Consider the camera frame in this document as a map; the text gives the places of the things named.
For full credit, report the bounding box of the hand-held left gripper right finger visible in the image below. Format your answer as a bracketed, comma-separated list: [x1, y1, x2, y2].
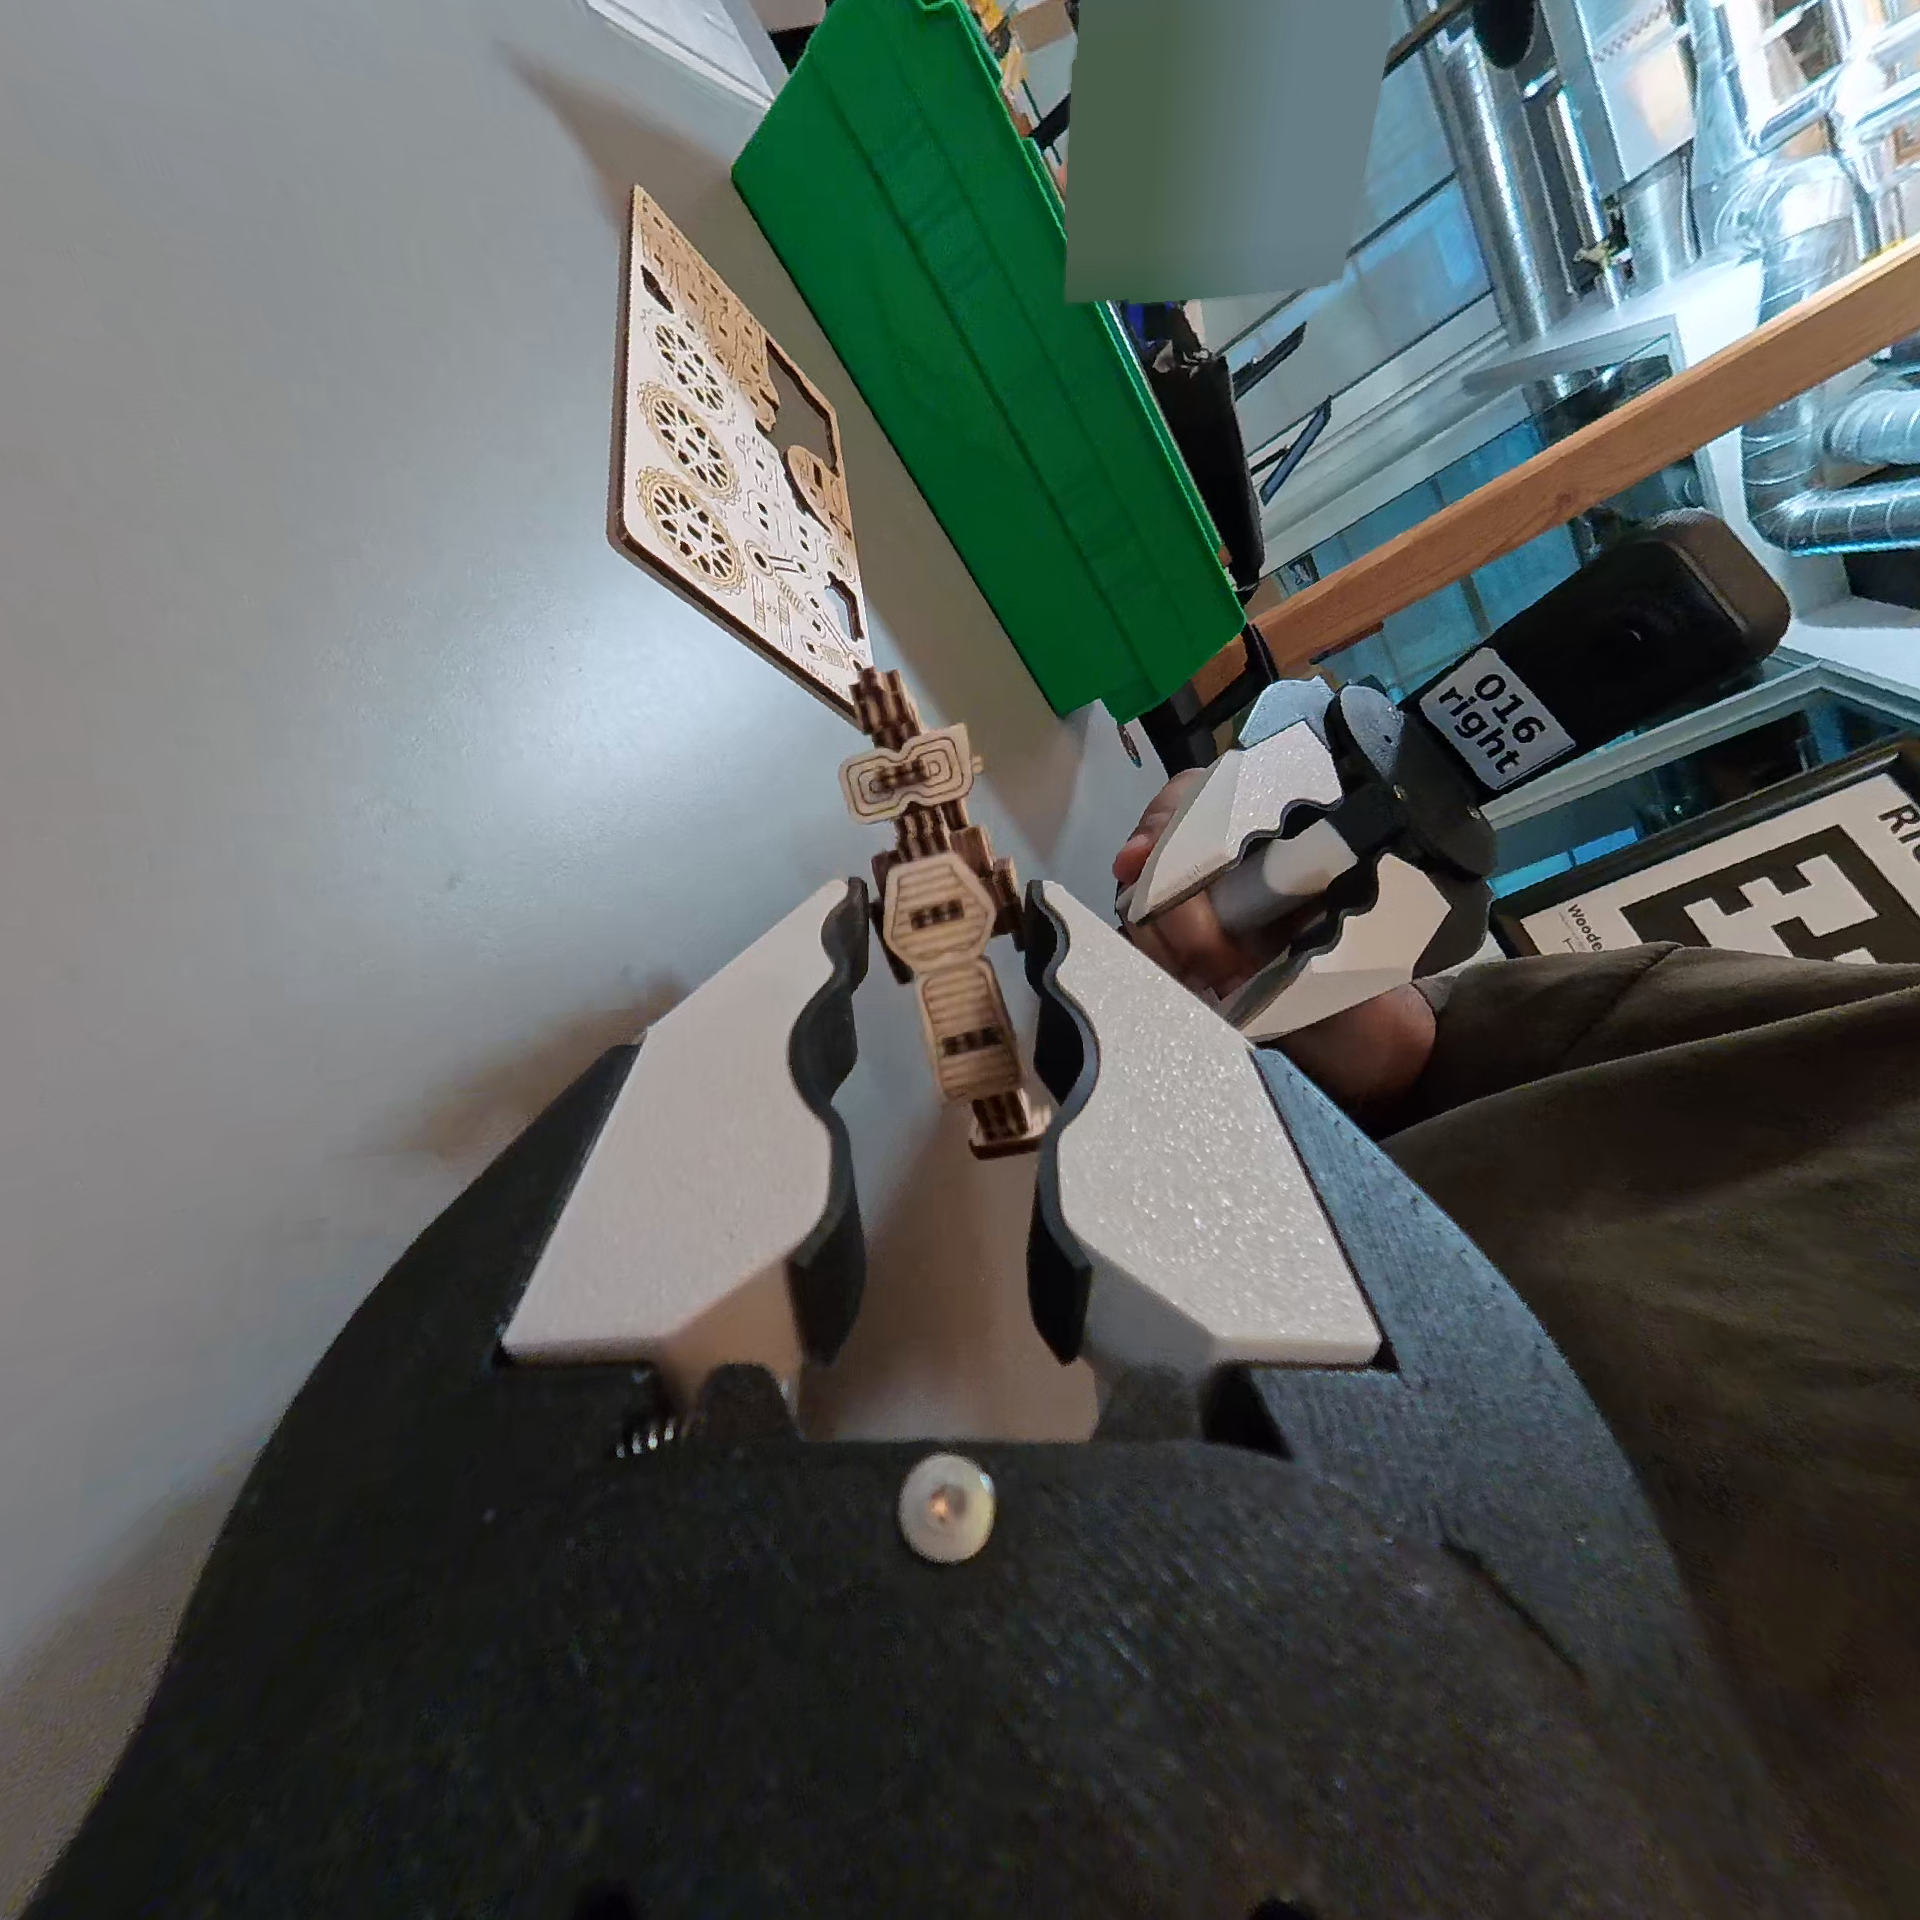
[1020, 880, 1385, 1368]

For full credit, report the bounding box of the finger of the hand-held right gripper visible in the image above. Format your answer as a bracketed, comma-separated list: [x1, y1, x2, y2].
[1230, 861, 1495, 1045]
[1117, 682, 1359, 924]

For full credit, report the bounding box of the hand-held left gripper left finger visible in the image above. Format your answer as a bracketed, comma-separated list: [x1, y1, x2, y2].
[498, 878, 876, 1368]

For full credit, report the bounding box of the layered wooden model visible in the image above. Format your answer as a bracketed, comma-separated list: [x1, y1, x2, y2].
[837, 667, 1039, 1162]

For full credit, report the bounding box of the wooden gear parts sheet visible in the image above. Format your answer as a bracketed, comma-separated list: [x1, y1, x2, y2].
[609, 182, 881, 723]

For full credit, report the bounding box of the grey desk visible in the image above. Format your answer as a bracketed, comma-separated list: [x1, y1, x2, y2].
[0, 0, 1157, 1712]

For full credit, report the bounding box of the person's right hand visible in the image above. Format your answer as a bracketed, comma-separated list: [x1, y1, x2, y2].
[1114, 766, 1445, 1127]

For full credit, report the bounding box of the framed tag sign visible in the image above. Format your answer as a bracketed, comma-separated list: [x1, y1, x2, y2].
[1493, 742, 1920, 963]

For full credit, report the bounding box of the black monitor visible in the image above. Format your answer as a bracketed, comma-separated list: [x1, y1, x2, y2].
[1159, 347, 1269, 579]

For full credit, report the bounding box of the person's shirt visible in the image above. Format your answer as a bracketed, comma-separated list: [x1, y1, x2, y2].
[1381, 944, 1920, 1920]

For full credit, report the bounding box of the wooden beam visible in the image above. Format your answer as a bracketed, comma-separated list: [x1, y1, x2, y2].
[1246, 246, 1920, 670]

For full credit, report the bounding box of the green plastic bin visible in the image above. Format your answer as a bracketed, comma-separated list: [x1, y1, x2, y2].
[729, 0, 1251, 723]

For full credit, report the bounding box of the silver duct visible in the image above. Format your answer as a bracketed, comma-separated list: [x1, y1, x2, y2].
[1431, 0, 1599, 349]
[1739, 375, 1920, 559]

